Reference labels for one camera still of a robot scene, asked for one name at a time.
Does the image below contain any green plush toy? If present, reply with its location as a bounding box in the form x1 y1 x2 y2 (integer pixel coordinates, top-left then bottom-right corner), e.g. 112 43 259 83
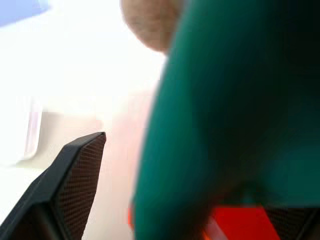
127 0 320 240

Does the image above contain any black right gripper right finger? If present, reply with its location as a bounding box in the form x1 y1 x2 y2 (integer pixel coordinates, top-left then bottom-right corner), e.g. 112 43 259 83
264 206 320 240

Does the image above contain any tan round blurred object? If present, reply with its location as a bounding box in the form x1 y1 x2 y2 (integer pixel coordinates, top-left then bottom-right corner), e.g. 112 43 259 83
119 0 186 54

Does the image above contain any blue blurred object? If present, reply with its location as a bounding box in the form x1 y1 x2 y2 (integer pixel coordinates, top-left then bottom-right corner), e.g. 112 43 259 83
0 0 55 27

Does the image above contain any white box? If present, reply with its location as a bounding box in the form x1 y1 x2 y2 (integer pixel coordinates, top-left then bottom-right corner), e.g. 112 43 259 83
0 94 45 167

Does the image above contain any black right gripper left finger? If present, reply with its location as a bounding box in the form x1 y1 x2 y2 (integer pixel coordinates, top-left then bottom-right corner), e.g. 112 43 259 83
0 131 107 240

